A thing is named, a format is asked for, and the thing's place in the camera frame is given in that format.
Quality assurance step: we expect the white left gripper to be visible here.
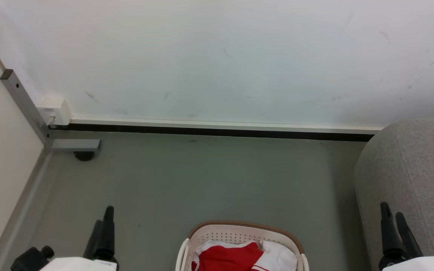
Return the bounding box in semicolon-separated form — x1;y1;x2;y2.
39;206;119;271

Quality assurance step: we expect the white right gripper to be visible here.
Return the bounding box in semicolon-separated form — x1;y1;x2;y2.
379;202;434;271

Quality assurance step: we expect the red garment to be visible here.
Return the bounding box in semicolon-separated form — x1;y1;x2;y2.
191;242;264;271

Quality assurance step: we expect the grey fabric sofa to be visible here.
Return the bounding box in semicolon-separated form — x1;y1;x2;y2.
353;118;434;271

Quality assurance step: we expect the cream perforated laundry basket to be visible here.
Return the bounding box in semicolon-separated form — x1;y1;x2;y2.
175;221;310;271

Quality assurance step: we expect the white and black skirting board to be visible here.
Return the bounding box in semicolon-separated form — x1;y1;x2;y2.
49;117;384;142

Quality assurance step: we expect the black round frame foot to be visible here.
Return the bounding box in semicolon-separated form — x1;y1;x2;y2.
73;151;95;162

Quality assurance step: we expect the white wall socket box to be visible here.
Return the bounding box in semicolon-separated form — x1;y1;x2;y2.
36;97;73;126

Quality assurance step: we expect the grey metal frame post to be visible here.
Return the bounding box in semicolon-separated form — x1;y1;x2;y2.
0;69;101;153

